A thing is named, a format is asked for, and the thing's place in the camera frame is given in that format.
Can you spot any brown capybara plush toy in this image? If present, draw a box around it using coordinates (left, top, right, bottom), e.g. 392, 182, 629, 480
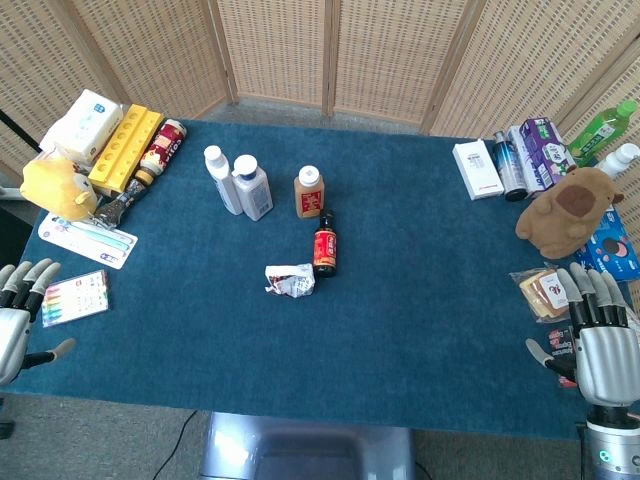
515, 166, 626, 260

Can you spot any squat white bottle printed label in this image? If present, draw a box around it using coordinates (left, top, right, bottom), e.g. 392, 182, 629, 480
232, 154, 275, 222

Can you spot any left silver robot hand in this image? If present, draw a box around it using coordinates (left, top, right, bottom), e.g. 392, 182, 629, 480
0, 257, 77, 387

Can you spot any purple and white tissue pack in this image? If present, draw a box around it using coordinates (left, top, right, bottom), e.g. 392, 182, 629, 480
507, 117, 579, 200

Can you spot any dark blue spray can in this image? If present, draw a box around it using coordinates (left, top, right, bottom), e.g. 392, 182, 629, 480
492, 130, 529, 203

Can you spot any dark sauce bottle red label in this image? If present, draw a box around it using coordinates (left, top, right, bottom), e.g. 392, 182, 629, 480
312, 210, 339, 279

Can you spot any packaged bread snack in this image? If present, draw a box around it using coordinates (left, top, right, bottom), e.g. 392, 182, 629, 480
509, 266, 574, 323

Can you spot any brown bottle white cap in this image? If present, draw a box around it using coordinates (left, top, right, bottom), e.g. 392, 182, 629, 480
293, 165, 322, 220

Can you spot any wicker folding screen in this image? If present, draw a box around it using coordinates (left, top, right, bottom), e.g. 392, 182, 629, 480
0, 0, 640, 177

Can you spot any coloured marker pen set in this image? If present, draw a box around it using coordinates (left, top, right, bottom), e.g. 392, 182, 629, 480
41, 269, 112, 329

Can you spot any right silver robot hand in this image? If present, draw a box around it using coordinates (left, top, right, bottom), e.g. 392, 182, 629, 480
525, 262, 640, 410

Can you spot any white carton box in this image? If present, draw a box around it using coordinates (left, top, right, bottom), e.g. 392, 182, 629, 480
452, 138, 506, 202

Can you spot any green drink bottle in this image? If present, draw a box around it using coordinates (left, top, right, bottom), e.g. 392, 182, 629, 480
566, 99, 640, 169

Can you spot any white bottle with cap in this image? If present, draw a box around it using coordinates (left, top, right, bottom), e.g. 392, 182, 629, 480
594, 142, 640, 180

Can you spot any toothbrush blister pack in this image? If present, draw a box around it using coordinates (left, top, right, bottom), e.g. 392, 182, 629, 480
37, 212, 139, 271

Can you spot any glass pepper grinder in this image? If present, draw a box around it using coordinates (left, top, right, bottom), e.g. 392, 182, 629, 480
93, 178, 147, 230

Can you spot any red and white canister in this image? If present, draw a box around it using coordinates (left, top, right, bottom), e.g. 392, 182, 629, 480
133, 118, 188, 186

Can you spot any blue cookie box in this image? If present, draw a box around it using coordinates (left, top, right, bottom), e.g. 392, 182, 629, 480
573, 204, 640, 283

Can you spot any tall white plastic bottle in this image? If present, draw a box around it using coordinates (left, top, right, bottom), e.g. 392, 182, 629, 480
202, 144, 245, 217

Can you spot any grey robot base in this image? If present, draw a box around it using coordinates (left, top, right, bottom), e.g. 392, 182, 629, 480
198, 411, 416, 480

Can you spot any yellow tray with round holes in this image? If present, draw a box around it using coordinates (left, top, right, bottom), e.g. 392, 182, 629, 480
87, 103, 165, 194

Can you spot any yellow plush toy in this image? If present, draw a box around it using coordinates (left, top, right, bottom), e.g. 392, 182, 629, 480
19, 154, 99, 223

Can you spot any black cable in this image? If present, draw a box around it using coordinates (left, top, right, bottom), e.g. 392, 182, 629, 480
153, 409, 199, 480

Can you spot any blue table cloth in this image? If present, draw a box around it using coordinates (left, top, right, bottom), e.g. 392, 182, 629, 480
10, 118, 637, 441

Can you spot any white wrapper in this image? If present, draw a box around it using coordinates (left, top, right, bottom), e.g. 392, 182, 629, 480
264, 262, 316, 300

